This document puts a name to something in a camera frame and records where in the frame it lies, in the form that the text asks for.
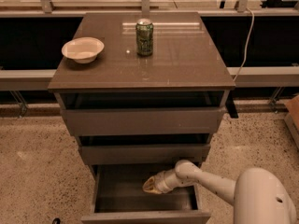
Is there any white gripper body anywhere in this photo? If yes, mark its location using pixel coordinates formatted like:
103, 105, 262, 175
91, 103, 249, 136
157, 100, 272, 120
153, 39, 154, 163
154, 169, 182, 194

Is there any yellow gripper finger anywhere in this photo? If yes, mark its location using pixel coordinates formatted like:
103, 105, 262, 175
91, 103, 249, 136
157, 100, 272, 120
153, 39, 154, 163
144, 175, 156, 186
143, 186, 162, 194

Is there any grey bottom drawer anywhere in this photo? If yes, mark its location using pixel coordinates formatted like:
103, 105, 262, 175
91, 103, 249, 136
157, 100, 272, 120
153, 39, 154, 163
81, 163, 211, 224

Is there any grey drawer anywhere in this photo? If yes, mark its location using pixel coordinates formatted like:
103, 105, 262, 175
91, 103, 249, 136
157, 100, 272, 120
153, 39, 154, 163
81, 163, 211, 224
62, 108, 225, 136
78, 144, 210, 165

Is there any grey middle drawer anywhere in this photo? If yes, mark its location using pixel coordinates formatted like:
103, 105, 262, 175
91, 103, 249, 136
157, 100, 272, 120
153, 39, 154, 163
78, 144, 210, 165

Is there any grey drawer cabinet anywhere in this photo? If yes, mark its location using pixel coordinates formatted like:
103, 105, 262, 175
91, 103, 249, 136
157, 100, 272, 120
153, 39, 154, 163
47, 11, 239, 185

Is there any grey top drawer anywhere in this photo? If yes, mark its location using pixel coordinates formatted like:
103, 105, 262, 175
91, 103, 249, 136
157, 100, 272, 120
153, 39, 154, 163
62, 108, 225, 136

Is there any wooden box at right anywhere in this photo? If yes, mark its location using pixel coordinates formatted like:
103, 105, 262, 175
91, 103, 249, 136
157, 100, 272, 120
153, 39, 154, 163
284, 95, 299, 148

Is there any white bowl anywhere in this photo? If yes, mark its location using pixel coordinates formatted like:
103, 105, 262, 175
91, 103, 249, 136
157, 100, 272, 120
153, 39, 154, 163
62, 37, 105, 63

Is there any metal railing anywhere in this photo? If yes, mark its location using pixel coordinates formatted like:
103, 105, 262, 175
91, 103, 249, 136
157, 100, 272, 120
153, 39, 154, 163
0, 0, 299, 119

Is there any green soda can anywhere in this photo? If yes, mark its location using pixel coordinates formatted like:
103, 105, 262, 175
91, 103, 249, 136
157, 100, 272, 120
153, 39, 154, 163
135, 18, 153, 56

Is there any white cable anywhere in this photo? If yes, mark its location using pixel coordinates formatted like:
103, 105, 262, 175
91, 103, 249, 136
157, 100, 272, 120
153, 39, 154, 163
233, 7, 255, 82

